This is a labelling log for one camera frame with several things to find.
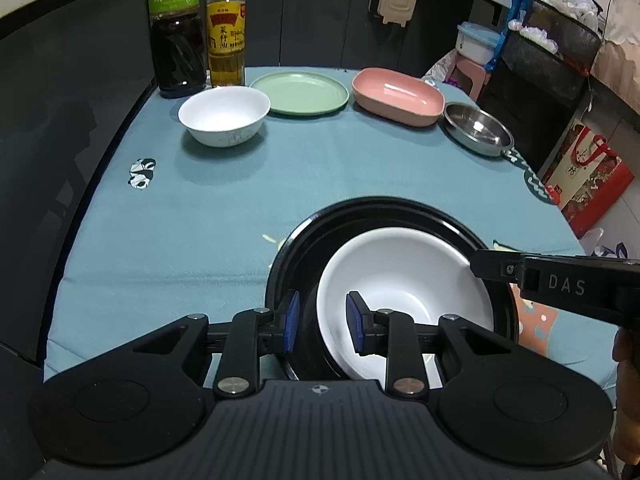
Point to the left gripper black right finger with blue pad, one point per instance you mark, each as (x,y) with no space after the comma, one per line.
(391,334)

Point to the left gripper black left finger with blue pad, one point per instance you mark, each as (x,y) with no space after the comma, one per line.
(250,335)

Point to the black round plate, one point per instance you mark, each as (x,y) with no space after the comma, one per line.
(307,250)

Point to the right hand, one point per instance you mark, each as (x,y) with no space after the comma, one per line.
(626,433)

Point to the red gift bag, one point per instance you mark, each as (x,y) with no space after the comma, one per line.
(585,178)

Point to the stainless steel bowl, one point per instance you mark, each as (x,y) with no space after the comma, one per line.
(476,130)

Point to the black mesh storage rack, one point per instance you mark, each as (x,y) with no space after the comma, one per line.
(533,91)

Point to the white ceramic bowl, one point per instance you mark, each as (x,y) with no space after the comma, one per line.
(224,117)

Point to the pink oval dish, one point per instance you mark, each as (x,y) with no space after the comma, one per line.
(398,97)

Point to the green round plate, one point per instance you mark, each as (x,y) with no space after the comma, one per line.
(302,94)

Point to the pink plastic stool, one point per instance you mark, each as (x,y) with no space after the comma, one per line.
(463,69)

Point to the white container blue lid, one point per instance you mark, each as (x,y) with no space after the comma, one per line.
(476,42)

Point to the dark vinegar bottle green label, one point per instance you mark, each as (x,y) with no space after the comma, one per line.
(177,46)

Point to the yellow oil bottle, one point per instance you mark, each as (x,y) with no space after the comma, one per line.
(225,39)

